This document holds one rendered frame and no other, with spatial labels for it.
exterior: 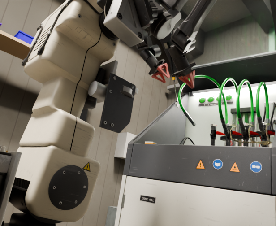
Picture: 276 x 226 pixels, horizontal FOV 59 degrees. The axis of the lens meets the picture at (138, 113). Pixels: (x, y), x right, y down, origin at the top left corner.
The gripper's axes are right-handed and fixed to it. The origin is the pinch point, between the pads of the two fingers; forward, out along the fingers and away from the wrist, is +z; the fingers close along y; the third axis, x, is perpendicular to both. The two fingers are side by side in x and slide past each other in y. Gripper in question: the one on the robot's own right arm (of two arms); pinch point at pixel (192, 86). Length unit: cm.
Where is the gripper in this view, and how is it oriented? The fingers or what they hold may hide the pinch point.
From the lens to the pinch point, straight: 112.8
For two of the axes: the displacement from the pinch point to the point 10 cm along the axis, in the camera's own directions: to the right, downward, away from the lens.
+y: 6.7, -4.7, 5.8
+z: 4.5, 8.7, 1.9
